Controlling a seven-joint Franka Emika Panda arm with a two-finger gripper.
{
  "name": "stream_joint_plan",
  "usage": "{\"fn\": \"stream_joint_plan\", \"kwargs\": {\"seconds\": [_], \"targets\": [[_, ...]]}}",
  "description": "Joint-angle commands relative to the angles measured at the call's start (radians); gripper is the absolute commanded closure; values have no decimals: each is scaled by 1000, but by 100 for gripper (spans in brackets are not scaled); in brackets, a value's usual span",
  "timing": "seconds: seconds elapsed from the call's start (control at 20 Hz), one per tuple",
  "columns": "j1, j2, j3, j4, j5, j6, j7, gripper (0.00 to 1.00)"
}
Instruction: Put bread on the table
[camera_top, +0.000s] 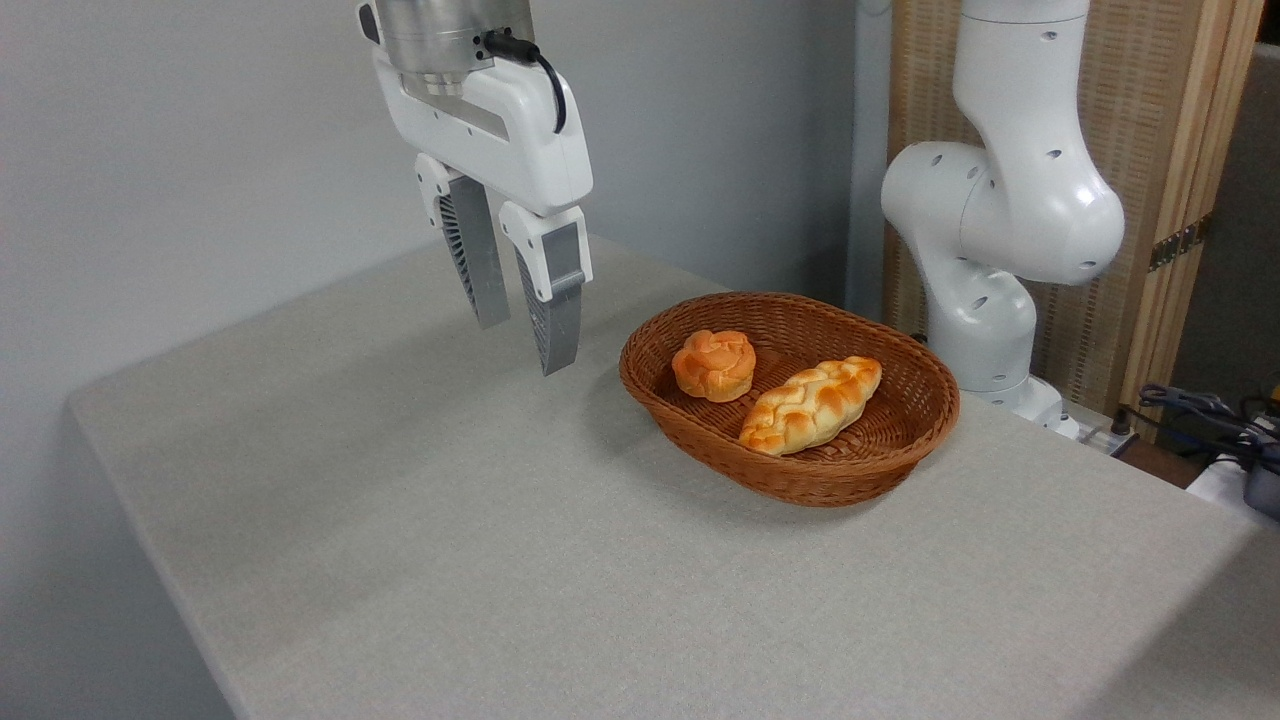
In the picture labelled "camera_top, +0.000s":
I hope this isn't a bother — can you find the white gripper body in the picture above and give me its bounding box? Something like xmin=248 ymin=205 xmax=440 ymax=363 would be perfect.
xmin=372 ymin=30 xmax=594 ymax=218

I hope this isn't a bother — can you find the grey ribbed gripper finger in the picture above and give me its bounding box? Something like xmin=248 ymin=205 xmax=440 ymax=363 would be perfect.
xmin=415 ymin=153 xmax=511 ymax=329
xmin=498 ymin=202 xmax=594 ymax=377

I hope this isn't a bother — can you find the round orange bread roll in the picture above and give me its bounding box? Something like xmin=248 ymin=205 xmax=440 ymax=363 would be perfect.
xmin=671 ymin=329 xmax=757 ymax=403

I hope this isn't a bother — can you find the braided golden bread loaf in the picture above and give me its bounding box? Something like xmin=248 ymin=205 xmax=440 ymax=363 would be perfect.
xmin=738 ymin=356 xmax=884 ymax=458

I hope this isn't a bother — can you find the grey table cloth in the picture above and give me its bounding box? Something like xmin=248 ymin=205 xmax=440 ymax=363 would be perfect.
xmin=68 ymin=235 xmax=1280 ymax=720

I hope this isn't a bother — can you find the brown wicker basket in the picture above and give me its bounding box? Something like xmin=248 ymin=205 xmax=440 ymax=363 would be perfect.
xmin=618 ymin=292 xmax=961 ymax=508

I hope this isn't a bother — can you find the wooden woven folding screen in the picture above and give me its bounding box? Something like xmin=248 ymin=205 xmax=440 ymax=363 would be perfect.
xmin=885 ymin=0 xmax=1266 ymax=421

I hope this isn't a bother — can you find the metal screen hinge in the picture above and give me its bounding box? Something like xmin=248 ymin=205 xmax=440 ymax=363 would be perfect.
xmin=1148 ymin=215 xmax=1213 ymax=273

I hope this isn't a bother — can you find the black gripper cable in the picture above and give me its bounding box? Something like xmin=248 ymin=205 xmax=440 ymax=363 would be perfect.
xmin=483 ymin=30 xmax=568 ymax=134

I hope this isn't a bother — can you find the grey cable bundle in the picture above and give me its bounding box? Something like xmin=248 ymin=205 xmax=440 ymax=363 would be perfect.
xmin=1137 ymin=385 xmax=1280 ymax=451

